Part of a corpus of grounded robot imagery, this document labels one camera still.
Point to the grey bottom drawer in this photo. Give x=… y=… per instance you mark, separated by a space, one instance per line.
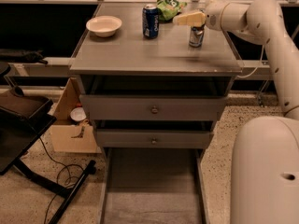
x=153 y=186

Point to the blue pepsi can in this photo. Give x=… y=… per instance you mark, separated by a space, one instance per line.
x=150 y=21

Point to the white bowl in box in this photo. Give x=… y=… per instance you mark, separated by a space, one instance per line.
x=78 y=114

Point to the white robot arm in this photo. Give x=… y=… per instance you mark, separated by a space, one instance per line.
x=264 y=175

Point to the cardboard box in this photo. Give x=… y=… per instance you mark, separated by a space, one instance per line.
x=66 y=134

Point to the metal frame rail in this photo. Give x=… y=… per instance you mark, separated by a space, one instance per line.
x=60 y=67

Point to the black stand with tray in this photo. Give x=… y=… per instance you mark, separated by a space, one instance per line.
x=23 y=119

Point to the grey top drawer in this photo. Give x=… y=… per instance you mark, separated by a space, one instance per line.
x=153 y=98

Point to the grey drawer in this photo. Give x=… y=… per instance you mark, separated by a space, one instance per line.
x=153 y=98
x=153 y=186
x=154 y=134

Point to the green chip bag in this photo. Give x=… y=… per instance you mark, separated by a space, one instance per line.
x=168 y=9

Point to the grey middle drawer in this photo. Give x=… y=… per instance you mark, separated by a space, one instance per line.
x=154 y=134

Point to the grey drawer cabinet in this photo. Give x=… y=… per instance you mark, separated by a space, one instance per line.
x=129 y=53

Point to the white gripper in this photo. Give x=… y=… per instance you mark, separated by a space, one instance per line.
x=212 y=16

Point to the red bull can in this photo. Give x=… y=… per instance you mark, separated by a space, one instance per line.
x=196 y=36

